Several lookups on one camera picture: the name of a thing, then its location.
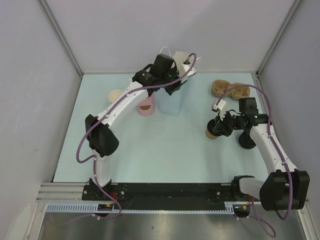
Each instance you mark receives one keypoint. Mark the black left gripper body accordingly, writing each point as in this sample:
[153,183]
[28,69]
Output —
[173,76]

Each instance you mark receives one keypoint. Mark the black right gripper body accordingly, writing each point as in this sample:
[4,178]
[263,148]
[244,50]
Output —
[229,123]

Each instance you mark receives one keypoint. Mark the single brown paper cup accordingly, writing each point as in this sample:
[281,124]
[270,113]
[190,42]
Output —
[210,136]

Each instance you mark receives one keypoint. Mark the white and blue paper bag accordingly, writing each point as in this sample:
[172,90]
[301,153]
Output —
[172,104]

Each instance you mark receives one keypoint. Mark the black plastic cup lid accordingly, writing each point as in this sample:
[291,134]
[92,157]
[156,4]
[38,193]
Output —
[211,125]

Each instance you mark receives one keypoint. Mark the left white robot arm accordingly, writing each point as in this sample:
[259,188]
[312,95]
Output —
[164,73]

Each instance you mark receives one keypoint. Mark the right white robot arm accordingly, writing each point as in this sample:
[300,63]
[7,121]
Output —
[270,155]

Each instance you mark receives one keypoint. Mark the pink straw holder cup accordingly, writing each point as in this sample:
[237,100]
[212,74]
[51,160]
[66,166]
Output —
[147,107]

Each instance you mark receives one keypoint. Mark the stack of brown paper cups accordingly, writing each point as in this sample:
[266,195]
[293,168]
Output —
[114,95]

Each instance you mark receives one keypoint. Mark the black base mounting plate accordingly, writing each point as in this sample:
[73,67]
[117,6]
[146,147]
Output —
[174,196]

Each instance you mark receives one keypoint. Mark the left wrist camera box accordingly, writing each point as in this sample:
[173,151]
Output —
[187,70]

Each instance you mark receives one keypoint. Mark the aluminium frame rail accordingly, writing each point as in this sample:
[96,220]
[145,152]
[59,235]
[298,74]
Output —
[88,198]

